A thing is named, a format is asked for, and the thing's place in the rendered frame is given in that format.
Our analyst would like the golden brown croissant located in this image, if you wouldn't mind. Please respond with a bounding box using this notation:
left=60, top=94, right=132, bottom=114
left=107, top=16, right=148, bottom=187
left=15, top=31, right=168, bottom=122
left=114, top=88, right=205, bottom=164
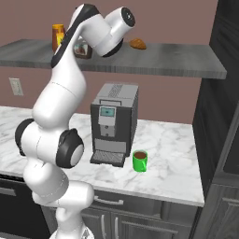
left=129, top=37, right=148, bottom=50

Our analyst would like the white wall socket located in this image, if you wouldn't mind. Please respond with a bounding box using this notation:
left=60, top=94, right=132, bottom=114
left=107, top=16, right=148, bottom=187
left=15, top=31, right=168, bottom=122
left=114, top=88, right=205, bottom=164
left=8, top=77, right=24, bottom=97

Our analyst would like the green mug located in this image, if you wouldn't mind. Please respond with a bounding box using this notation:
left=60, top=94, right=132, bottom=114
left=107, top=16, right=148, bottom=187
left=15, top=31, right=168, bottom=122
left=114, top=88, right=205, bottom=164
left=132, top=149, right=148, bottom=173

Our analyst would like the dark tall cabinet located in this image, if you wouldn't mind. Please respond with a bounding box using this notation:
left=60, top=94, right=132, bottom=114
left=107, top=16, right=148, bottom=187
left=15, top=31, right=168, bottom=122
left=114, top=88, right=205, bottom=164
left=189, top=0, right=239, bottom=239

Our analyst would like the dark cupboard door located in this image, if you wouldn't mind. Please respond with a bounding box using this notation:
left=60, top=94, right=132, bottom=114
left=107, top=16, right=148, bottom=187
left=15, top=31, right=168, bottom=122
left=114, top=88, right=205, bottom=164
left=110, top=212, right=191, bottom=239
left=41, top=205, right=112, bottom=239

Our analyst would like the grey coffee machine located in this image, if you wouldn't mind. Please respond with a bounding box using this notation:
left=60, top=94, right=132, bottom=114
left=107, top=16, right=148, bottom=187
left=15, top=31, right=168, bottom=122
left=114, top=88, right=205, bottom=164
left=89, top=81, right=140, bottom=168

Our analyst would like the grey wooden shelf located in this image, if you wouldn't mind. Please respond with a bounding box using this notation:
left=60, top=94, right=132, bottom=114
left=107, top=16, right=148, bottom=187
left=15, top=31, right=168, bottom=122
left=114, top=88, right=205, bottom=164
left=0, top=38, right=228, bottom=80

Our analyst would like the silver dishwasher handle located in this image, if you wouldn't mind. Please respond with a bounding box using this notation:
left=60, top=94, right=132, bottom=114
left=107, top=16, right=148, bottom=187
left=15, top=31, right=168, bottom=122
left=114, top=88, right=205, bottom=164
left=0, top=187, right=17, bottom=197

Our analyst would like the dark drawer front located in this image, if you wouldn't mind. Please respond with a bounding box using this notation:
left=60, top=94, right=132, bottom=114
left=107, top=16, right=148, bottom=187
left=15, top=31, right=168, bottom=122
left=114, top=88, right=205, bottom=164
left=91, top=190, right=164, bottom=217

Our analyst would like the silver cupboard door handle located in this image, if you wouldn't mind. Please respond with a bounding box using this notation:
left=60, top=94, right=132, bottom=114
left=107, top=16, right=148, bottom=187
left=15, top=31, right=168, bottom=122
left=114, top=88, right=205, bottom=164
left=100, top=214, right=106, bottom=239
left=113, top=217, right=120, bottom=239

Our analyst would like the silver drawer handle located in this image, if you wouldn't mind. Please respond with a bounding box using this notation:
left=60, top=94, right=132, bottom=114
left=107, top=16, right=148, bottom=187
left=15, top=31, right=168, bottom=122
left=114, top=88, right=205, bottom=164
left=93, top=195, right=125, bottom=206

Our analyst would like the amber honey bottle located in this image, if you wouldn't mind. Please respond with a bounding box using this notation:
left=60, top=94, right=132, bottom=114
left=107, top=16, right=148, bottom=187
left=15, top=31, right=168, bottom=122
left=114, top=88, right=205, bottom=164
left=51, top=23, right=66, bottom=54

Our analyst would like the black dishwasher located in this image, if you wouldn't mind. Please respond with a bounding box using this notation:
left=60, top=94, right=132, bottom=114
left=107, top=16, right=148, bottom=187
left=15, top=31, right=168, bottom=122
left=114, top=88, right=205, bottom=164
left=0, top=174, right=52, bottom=239

